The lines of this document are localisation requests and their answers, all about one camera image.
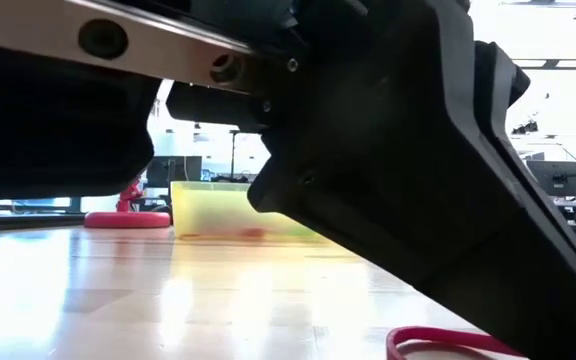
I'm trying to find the black track spotlight cluster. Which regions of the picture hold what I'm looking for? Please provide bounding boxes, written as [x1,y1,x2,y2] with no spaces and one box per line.
[510,119,540,137]

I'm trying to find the black metal frame stand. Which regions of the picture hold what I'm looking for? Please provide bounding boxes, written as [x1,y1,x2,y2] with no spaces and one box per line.
[228,128,250,183]

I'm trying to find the black computer monitor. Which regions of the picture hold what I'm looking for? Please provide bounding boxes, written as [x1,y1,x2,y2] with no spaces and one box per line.
[146,155,204,190]
[526,159,576,198]

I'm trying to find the black table edge rail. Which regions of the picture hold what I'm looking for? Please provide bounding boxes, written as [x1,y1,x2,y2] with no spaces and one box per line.
[0,212,576,241]

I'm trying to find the yellow translucent plastic bin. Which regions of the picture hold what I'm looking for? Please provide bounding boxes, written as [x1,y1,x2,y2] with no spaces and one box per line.
[170,180,320,242]

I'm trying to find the window with black frame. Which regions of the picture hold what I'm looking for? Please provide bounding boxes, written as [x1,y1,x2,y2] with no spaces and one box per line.
[0,195,85,215]

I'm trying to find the red desk lamp white shade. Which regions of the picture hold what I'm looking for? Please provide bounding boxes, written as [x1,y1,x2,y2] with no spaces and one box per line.
[83,175,172,231]

